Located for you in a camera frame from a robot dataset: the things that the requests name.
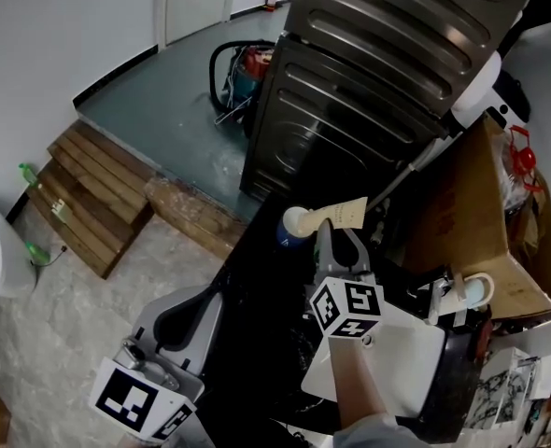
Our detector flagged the person's right forearm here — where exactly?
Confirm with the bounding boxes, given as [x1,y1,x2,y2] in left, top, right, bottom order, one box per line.
[325,334,429,448]

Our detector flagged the white cup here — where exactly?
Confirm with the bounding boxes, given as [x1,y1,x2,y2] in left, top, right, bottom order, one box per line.
[457,272,496,311]

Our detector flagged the brown cardboard box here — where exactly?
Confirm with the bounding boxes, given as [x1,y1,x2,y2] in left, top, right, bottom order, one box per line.
[394,113,551,322]

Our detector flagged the white door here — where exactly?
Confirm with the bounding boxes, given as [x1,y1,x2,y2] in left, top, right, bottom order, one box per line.
[162,0,240,49]

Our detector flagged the grey drain hose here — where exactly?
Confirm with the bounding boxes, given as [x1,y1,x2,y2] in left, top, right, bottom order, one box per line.
[364,138,440,215]

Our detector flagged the worn wooden plank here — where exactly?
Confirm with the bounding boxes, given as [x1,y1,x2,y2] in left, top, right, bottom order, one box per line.
[143,176,249,261]

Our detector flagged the small white box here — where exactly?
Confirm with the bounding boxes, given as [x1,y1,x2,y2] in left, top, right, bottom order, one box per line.
[50,198,72,222]

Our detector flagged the marbled white box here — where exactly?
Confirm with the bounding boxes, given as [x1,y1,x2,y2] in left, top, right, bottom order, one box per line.
[464,346,541,438]

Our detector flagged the dark grey stacked washing machines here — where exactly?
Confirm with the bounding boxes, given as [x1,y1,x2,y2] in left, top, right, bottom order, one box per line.
[238,0,546,204]

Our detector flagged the white sink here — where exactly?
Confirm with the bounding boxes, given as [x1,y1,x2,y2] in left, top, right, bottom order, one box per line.
[300,314,487,443]

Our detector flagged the green plastic bottle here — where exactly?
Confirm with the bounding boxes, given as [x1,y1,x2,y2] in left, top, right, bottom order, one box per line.
[24,241,52,268]
[17,161,40,187]

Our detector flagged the red and teal vacuum cleaner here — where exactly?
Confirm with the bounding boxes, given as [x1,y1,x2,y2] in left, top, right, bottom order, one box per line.
[208,38,277,128]

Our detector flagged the wooden steps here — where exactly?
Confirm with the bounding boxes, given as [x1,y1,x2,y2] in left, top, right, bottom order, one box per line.
[26,119,156,280]

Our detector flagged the white rounded appliance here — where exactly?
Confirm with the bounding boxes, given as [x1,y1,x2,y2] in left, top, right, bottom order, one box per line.
[0,193,39,299]

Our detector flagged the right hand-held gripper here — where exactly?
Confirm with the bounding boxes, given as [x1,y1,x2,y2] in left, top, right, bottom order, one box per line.
[309,220,385,341]

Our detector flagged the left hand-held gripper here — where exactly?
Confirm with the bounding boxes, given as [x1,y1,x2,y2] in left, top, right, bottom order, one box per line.
[89,286,226,441]

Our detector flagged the cream paper slip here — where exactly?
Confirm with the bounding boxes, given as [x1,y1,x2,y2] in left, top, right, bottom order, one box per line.
[302,196,370,238]

